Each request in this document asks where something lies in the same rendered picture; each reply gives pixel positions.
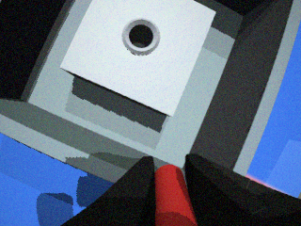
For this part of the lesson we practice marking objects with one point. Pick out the red peg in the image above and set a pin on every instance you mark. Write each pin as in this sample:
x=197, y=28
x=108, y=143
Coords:
x=173, y=205

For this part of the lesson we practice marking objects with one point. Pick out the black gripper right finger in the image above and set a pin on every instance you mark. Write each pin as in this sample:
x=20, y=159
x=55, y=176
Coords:
x=222, y=197

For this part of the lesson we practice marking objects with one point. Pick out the grey open box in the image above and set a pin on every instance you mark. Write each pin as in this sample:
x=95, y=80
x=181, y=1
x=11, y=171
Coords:
x=221, y=116

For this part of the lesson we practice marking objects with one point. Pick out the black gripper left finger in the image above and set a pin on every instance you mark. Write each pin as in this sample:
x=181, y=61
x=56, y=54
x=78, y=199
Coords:
x=130, y=201

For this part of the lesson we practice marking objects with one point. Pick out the white square plate with hole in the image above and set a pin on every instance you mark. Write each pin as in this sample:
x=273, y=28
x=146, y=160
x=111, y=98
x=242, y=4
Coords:
x=172, y=31

